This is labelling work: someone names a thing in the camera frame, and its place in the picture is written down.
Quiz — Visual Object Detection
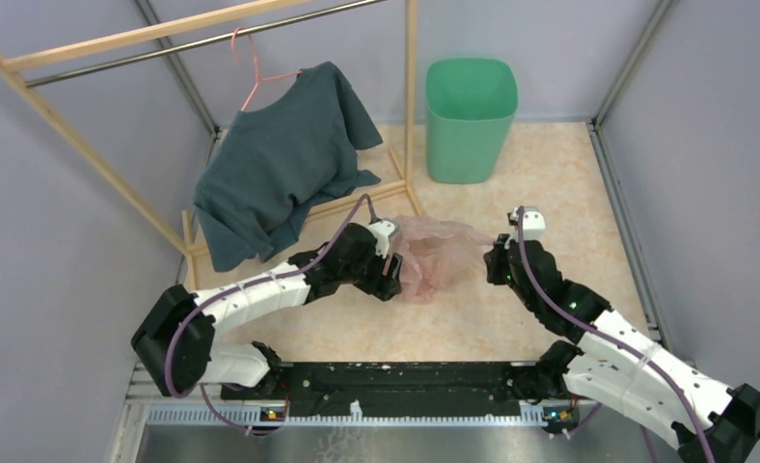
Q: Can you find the pink plastic trash bag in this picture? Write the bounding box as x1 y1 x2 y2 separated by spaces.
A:
394 215 495 304

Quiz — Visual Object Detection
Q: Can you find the green plastic trash bin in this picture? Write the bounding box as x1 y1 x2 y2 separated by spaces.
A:
425 57 519 184

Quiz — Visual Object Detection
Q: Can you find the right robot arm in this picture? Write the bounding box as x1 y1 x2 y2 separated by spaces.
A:
484 233 760 462

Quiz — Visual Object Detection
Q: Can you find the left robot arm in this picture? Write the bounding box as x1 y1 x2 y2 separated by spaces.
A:
130 220 403 399

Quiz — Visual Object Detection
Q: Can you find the wooden clothes rack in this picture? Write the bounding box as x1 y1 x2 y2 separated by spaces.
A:
0 0 430 292

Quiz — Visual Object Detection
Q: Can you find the dark teal t-shirt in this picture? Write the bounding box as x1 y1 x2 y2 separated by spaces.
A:
193 62 383 273

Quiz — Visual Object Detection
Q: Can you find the pink clothes hanger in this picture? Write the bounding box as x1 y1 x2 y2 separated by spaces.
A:
230 27 302 112

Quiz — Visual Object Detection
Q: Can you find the metal hanging rod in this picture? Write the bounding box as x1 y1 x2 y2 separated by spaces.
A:
26 0 384 89

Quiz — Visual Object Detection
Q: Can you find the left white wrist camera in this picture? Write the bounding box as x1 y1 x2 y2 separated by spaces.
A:
366 219 399 259

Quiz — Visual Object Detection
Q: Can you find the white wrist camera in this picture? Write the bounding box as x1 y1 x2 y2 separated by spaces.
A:
366 219 399 259
507 206 547 241

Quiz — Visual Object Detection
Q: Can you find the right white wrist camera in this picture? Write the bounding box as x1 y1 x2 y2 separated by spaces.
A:
507 206 547 241

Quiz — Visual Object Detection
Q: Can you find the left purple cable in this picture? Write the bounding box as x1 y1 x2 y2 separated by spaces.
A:
163 193 379 437

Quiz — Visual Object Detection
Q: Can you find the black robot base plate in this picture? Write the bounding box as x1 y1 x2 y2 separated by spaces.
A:
221 362 582 422

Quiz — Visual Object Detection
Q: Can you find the white toothed cable rail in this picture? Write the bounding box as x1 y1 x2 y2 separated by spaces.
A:
146 401 548 427

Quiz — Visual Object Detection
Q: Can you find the aluminium frame post left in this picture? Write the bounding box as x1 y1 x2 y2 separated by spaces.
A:
131 0 219 137

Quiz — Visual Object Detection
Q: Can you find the aluminium frame post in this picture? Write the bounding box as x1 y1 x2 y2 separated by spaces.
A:
131 0 219 137
591 0 679 131

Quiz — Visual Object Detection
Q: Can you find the aluminium frame post right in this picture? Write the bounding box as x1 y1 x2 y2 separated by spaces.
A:
591 0 679 131

